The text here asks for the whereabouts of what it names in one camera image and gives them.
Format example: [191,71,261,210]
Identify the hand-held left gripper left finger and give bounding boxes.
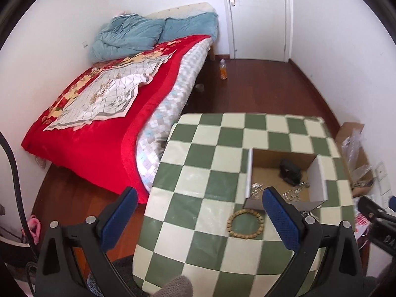
[35,186,139,297]

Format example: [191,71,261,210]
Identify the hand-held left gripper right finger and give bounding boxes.
[261,186,367,297]

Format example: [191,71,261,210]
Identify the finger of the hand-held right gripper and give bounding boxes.
[357,196,389,222]

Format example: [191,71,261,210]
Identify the wooden bead bracelet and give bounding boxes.
[226,209,266,239]

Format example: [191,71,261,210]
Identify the white cardboard box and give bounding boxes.
[244,148,329,216]

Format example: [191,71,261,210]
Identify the red white paper packet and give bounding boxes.
[354,212,373,239]

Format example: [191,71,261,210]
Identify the black wrist watch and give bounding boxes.
[279,159,302,184]

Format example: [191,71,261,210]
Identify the clear plastic bags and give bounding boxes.
[341,129,374,190]

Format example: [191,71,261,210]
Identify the bed with red blanket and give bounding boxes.
[21,35,215,204]

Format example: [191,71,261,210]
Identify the brown cardboard box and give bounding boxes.
[335,122,374,198]

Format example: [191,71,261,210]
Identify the green white checkered table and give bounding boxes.
[132,113,357,295]

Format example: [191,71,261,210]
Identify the pink cloth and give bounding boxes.
[21,217,41,244]

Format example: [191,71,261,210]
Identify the grey knitted cloth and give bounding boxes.
[152,275,194,297]

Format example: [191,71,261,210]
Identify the white printed scarf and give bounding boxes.
[43,52,174,132]

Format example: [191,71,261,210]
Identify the pale checked mattress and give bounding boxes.
[135,39,215,193]

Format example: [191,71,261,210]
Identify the blue quilt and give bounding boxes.
[90,14,165,63]

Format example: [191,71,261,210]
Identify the blue pillow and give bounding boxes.
[159,12,219,43]

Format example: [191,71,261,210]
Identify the white door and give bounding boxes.
[223,0,293,62]

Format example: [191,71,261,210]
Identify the cream headboard cover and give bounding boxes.
[145,2,217,20]

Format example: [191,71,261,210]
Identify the black cable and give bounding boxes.
[0,131,37,256]

